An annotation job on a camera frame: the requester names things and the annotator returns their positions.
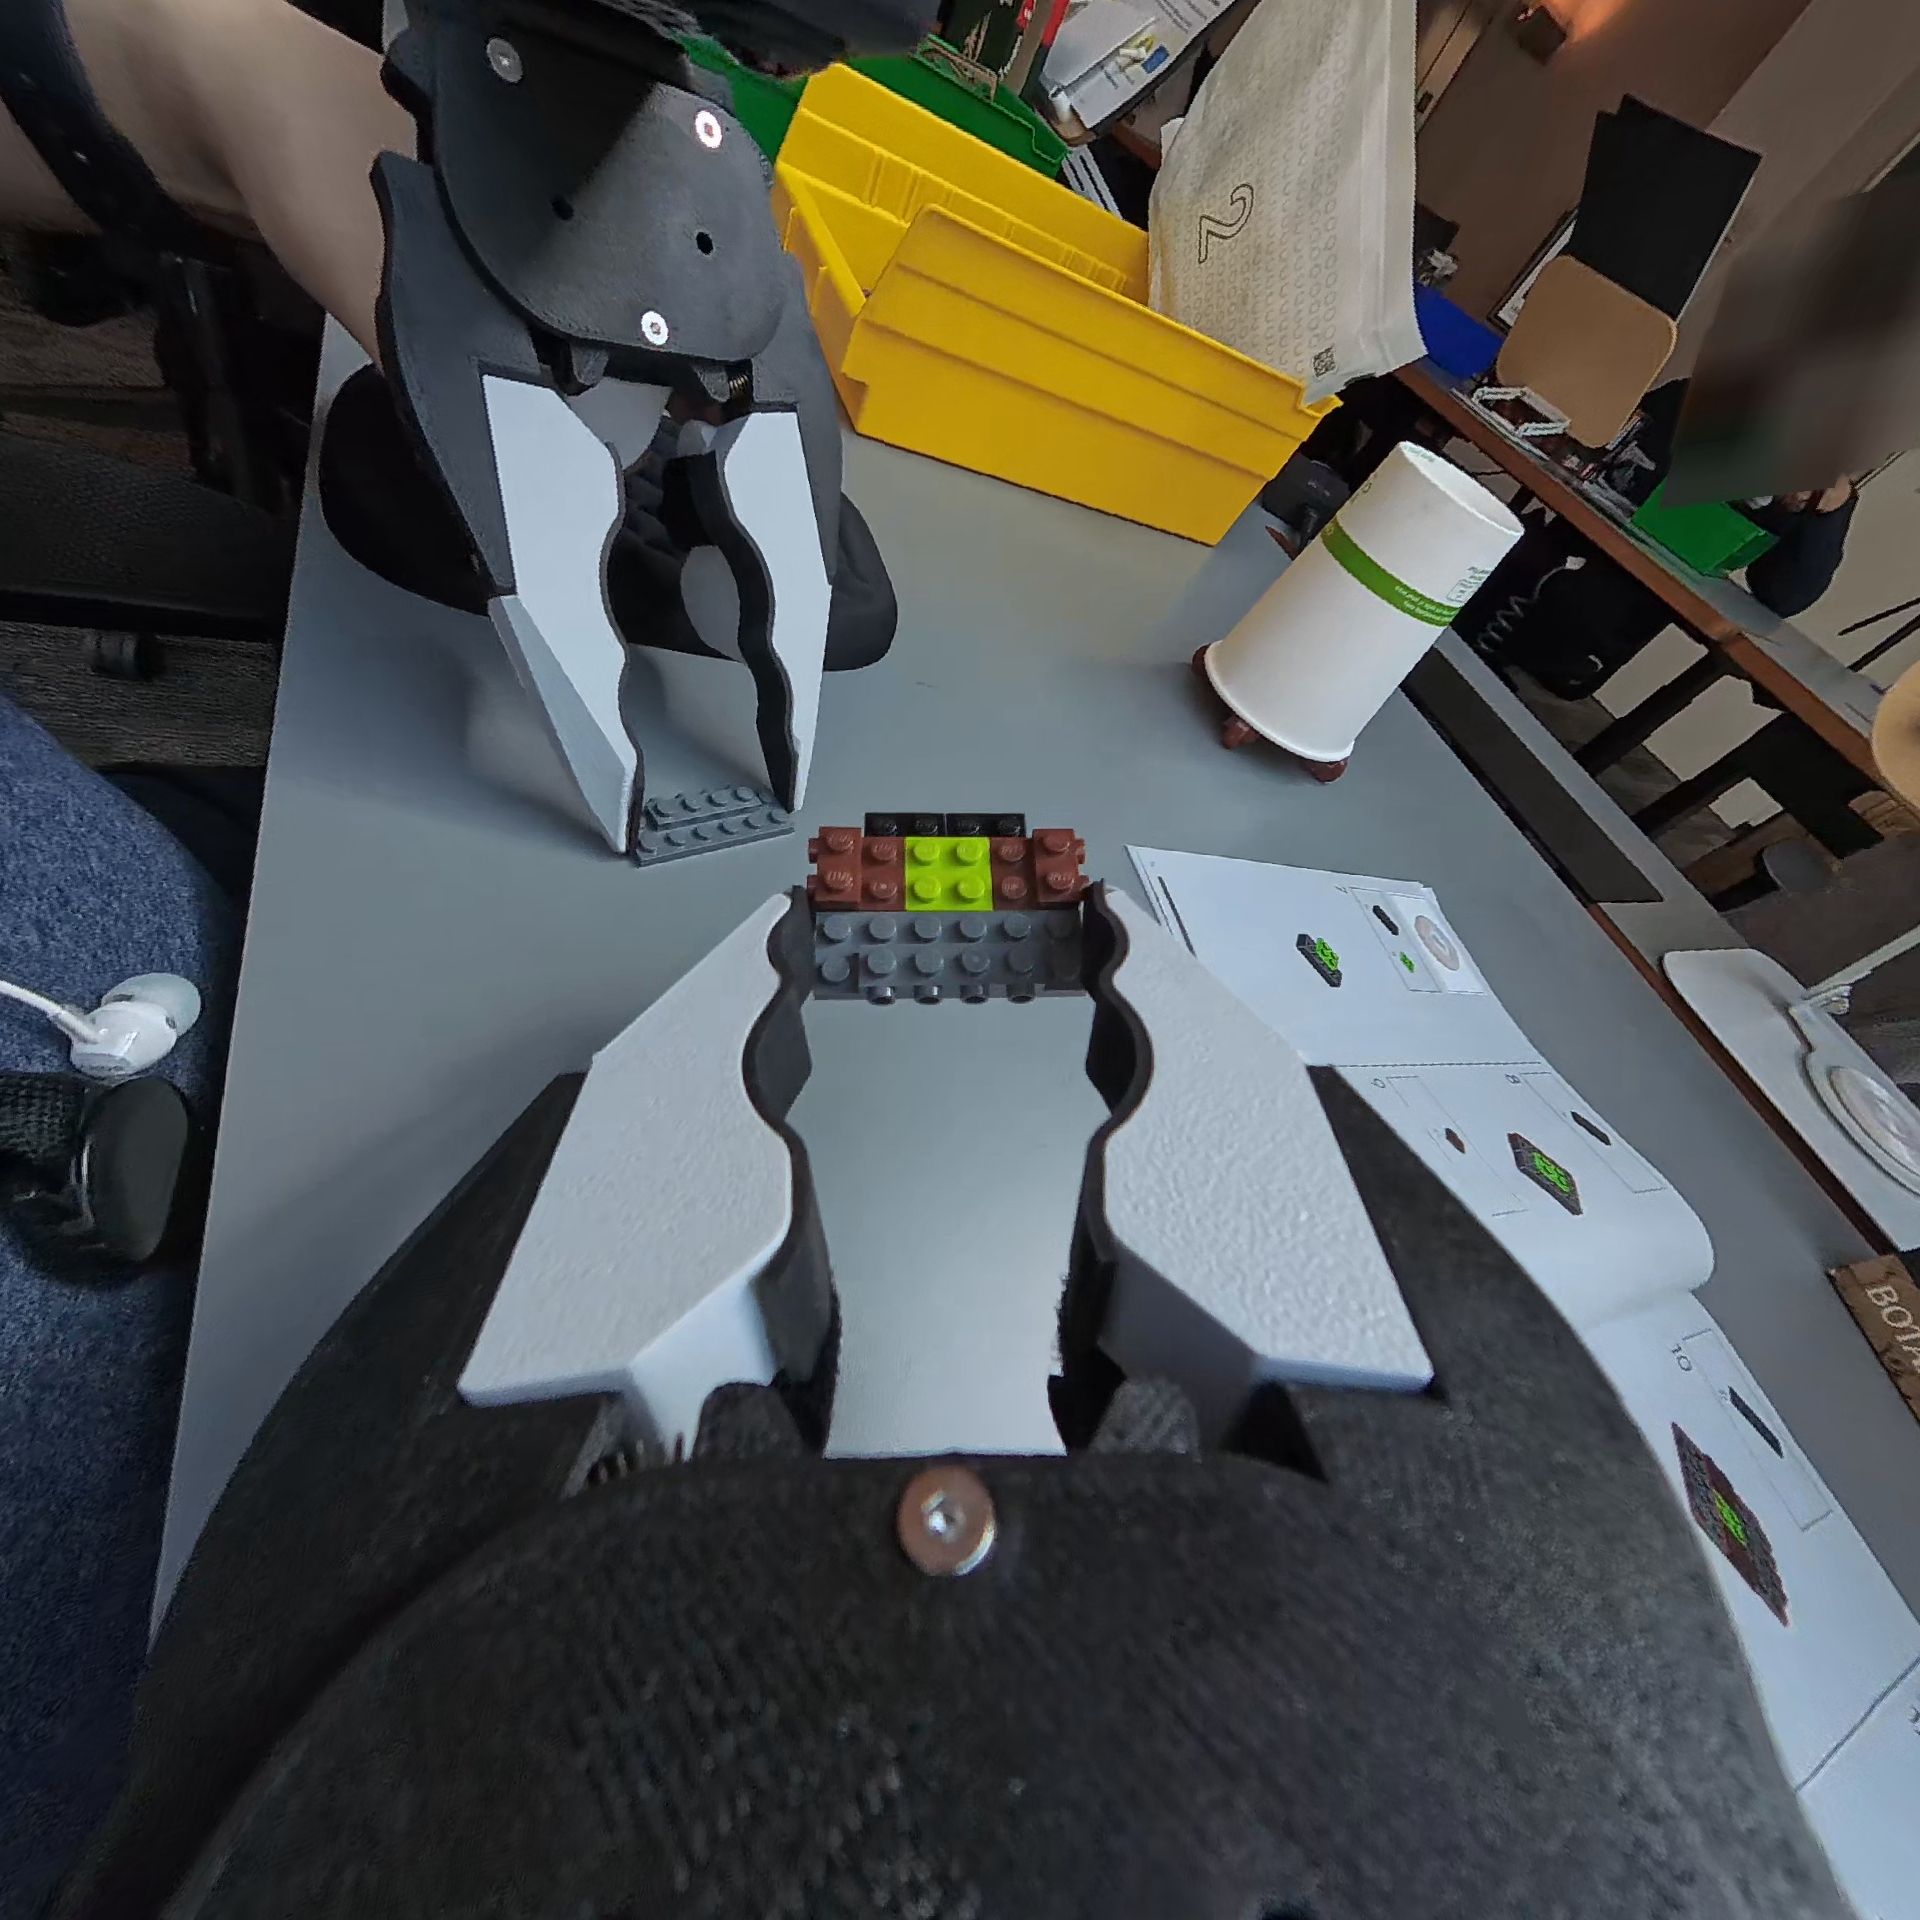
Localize black office chair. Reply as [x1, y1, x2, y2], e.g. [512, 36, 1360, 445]
[0, 224, 325, 771]

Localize black flat panel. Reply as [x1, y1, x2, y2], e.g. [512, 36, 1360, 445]
[1565, 95, 1766, 320]

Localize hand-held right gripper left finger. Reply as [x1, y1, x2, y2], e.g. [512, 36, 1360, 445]
[456, 886, 839, 1453]

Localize brown green grey brick assembly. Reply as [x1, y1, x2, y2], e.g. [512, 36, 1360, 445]
[805, 809, 1094, 1003]

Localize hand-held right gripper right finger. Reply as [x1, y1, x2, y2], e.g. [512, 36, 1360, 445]
[1048, 881, 1438, 1453]

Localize black padded cushion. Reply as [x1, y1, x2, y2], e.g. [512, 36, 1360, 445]
[320, 368, 898, 672]

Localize white paper cup green band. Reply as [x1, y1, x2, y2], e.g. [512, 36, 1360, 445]
[1205, 441, 1527, 764]

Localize dark grey toy brick plate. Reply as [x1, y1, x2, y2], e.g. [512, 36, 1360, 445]
[630, 783, 798, 868]

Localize white wired earphone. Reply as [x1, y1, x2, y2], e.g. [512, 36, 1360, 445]
[0, 969, 204, 1081]

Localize grey desk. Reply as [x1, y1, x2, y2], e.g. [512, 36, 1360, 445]
[151, 315, 1920, 1652]

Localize green storage bin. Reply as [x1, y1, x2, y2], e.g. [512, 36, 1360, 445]
[674, 30, 1070, 179]

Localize tan chair back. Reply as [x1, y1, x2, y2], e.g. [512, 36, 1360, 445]
[1498, 256, 1680, 451]

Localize brown wooden sign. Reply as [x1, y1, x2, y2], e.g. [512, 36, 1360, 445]
[1826, 1256, 1920, 1422]

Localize person's left forearm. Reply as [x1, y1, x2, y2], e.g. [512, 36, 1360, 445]
[0, 0, 410, 368]

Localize large yellow storage bin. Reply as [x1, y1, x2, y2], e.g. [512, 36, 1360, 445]
[822, 205, 1340, 547]

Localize brick building instruction booklet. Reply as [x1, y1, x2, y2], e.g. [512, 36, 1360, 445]
[1124, 843, 1920, 1795]

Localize white printed papers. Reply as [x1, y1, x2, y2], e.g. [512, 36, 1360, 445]
[1035, 0, 1251, 139]

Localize brown wooden table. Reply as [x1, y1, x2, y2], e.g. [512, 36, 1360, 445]
[1394, 357, 1920, 758]

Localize small black device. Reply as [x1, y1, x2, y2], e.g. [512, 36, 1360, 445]
[1258, 454, 1360, 559]

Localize white paper bag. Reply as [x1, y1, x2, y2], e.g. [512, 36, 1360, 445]
[1147, 0, 1426, 405]

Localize small green box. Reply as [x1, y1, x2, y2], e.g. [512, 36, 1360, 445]
[1632, 485, 1781, 580]

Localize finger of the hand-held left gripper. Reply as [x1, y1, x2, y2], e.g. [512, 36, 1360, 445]
[720, 405, 839, 816]
[478, 368, 671, 860]

